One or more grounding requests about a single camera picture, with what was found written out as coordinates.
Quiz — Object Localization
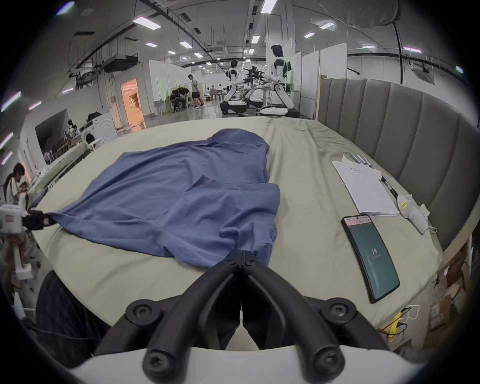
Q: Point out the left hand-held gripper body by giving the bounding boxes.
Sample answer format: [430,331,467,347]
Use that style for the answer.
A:
[0,204,34,282]

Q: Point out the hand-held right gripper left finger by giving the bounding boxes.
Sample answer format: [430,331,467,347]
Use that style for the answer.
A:
[94,250,243,381]

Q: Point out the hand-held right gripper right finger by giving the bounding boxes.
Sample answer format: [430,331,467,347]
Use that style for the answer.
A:
[242,250,391,381]

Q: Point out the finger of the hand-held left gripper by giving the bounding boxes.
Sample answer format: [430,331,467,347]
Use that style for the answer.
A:
[22,211,57,230]

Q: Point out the dark blue shirt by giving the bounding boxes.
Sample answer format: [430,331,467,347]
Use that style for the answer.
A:
[49,128,281,269]

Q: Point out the person's left hand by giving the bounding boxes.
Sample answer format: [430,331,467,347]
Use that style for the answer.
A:
[0,236,27,287]

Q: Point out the black smartphone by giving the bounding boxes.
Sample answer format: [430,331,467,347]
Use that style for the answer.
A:
[341,215,401,304]

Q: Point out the person's legs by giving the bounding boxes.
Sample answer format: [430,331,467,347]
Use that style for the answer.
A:
[35,269,111,370]

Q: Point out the white washing machine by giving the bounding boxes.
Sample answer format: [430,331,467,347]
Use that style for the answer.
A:
[80,112,118,148]

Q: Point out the bed with pale green sheet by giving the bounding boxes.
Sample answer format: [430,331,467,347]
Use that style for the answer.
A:
[32,117,443,351]

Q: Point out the white paper notebook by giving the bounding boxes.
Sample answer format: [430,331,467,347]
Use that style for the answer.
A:
[331,160,400,217]

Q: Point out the black pen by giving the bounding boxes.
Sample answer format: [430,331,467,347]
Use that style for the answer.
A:
[380,175,399,199]

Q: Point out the white hand controller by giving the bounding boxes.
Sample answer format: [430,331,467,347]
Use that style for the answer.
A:
[397,194,438,235]

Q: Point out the brown carton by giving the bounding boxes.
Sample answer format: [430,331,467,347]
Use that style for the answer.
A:
[427,240,474,332]

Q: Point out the white humanoid robot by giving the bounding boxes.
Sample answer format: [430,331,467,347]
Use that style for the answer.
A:
[259,44,301,118]
[220,59,257,115]

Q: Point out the grey padded headboard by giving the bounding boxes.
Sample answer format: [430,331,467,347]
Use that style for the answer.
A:
[317,77,480,251]

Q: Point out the grey lamp on black pole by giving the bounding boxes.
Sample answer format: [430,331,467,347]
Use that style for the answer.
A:
[314,0,407,86]

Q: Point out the yellow cable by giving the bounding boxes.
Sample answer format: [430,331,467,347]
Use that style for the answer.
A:
[378,305,421,340]

